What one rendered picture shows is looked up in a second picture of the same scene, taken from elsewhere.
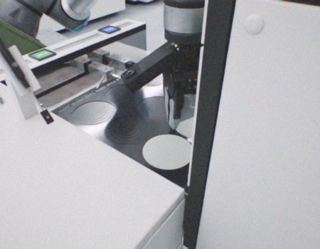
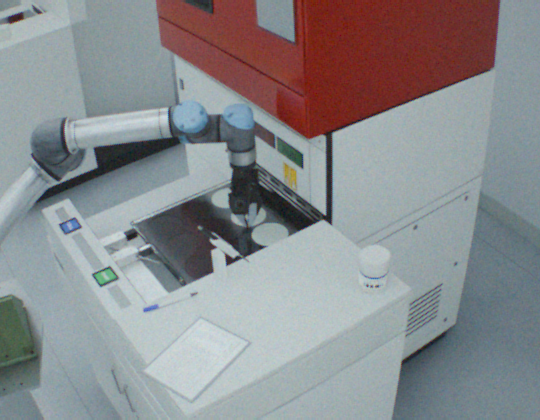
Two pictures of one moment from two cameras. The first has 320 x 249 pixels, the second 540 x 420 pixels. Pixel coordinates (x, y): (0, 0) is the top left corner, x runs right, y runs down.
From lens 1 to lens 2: 157 cm
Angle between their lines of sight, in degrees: 54
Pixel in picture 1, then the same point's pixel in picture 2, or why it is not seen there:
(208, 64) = (328, 156)
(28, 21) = not seen: outside the picture
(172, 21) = (249, 158)
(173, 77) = (254, 188)
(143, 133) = (245, 242)
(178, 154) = (276, 230)
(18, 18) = not seen: outside the picture
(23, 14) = not seen: outside the picture
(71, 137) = (261, 257)
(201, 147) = (329, 189)
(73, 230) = (334, 256)
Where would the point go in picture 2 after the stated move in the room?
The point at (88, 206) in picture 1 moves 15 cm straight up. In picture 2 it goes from (321, 251) to (321, 203)
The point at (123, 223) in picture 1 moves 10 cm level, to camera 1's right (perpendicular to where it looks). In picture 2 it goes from (336, 241) to (345, 218)
